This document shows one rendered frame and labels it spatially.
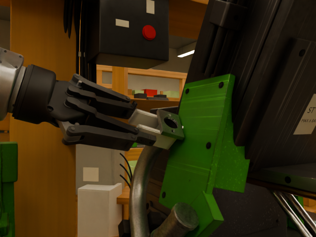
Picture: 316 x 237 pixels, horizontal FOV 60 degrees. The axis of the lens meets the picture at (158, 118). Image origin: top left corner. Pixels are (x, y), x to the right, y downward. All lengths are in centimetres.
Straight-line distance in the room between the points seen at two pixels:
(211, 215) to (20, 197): 45
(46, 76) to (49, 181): 35
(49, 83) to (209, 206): 25
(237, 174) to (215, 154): 6
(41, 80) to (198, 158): 23
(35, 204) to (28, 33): 38
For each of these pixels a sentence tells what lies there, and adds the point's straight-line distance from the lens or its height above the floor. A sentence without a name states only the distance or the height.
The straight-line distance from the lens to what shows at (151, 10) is 68.
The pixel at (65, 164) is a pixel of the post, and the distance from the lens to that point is 68.
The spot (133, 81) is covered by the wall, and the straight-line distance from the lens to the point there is 1161.
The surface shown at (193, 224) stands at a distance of 37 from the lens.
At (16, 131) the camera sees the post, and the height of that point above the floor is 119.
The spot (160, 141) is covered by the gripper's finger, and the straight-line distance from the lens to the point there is 44.
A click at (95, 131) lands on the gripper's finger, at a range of 37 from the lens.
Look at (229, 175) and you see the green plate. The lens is 42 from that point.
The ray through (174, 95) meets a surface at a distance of 885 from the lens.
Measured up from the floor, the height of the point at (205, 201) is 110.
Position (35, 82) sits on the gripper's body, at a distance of 37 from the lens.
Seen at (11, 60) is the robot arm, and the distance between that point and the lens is 38.
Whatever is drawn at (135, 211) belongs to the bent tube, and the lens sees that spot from 48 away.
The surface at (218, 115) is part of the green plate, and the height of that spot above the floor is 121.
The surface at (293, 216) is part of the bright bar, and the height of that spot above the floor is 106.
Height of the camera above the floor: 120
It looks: 1 degrees up
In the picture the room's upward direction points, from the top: straight up
